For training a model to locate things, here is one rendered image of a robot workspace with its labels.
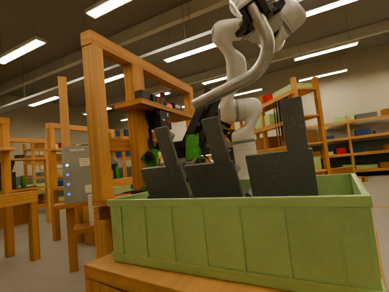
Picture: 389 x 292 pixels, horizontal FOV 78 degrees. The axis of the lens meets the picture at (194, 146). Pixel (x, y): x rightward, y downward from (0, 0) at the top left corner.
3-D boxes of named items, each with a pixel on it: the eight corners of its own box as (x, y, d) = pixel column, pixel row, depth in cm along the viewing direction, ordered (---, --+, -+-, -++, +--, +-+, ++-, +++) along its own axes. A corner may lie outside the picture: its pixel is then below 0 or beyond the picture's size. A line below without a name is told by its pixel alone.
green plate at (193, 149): (202, 161, 192) (202, 136, 198) (198, 159, 185) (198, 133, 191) (189, 162, 196) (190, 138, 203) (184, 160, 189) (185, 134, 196)
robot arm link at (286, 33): (290, 30, 69) (263, 53, 73) (293, 40, 80) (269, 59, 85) (273, 7, 69) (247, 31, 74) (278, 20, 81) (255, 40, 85)
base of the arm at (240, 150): (270, 175, 130) (264, 141, 132) (265, 178, 113) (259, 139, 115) (236, 178, 138) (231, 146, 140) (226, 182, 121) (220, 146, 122)
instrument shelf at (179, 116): (194, 119, 252) (194, 115, 252) (141, 102, 170) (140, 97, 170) (173, 123, 262) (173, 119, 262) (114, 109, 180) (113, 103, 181)
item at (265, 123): (309, 218, 381) (289, 71, 399) (244, 200, 603) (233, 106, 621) (337, 213, 395) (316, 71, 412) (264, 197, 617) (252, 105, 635)
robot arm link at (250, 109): (230, 145, 133) (223, 103, 135) (263, 141, 134) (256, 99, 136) (234, 143, 121) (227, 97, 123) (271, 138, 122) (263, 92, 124)
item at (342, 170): (345, 180, 793) (342, 166, 797) (367, 181, 716) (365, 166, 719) (314, 184, 765) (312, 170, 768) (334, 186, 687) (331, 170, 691)
